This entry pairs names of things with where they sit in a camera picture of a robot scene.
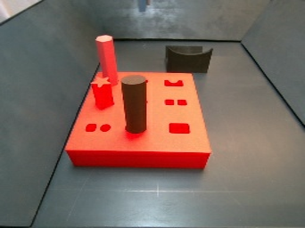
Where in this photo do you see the blue double-square bar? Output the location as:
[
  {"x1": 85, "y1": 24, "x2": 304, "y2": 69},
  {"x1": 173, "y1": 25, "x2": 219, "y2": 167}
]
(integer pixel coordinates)
[{"x1": 138, "y1": 0, "x2": 150, "y2": 12}]

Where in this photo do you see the red shape-sorting board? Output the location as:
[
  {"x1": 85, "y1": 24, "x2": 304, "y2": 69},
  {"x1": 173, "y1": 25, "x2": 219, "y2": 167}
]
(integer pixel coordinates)
[{"x1": 66, "y1": 72, "x2": 212, "y2": 168}]

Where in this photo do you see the dark cylinder peg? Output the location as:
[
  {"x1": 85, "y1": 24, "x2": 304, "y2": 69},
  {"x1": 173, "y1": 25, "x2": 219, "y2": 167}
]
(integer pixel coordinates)
[{"x1": 122, "y1": 75, "x2": 148, "y2": 134}]

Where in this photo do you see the red star peg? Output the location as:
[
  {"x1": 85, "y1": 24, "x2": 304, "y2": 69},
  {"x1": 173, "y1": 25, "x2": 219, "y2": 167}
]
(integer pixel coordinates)
[{"x1": 92, "y1": 77, "x2": 116, "y2": 110}]

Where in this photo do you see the black curved stand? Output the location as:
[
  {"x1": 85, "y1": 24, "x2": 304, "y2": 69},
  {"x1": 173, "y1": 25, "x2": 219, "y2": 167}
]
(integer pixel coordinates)
[{"x1": 167, "y1": 45, "x2": 213, "y2": 73}]

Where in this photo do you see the red octagonal peg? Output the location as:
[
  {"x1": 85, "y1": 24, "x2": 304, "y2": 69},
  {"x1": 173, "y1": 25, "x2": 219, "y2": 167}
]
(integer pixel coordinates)
[{"x1": 96, "y1": 35, "x2": 118, "y2": 86}]

